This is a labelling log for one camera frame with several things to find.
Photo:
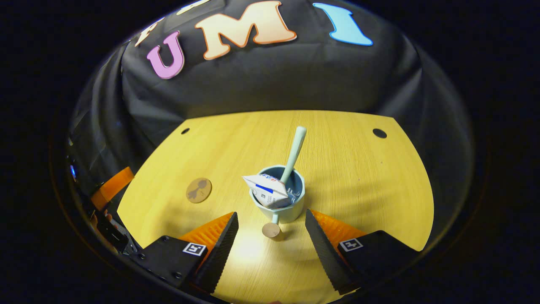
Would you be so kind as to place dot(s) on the white toothpaste tube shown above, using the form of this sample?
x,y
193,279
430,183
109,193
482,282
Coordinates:
x,y
270,192

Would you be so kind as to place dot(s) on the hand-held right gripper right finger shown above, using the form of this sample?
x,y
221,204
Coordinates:
x,y
325,249

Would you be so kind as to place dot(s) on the round cork coaster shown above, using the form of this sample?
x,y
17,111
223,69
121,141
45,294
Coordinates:
x,y
199,190

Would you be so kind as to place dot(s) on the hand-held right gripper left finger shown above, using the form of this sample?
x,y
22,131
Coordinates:
x,y
221,249

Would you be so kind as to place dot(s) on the black backdrop cloth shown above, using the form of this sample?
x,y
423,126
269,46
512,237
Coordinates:
x,y
274,80

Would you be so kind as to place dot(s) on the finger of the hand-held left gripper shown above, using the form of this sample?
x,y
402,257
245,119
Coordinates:
x,y
112,188

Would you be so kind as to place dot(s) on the yellow wooden desktop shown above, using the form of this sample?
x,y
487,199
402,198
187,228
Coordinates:
x,y
358,181

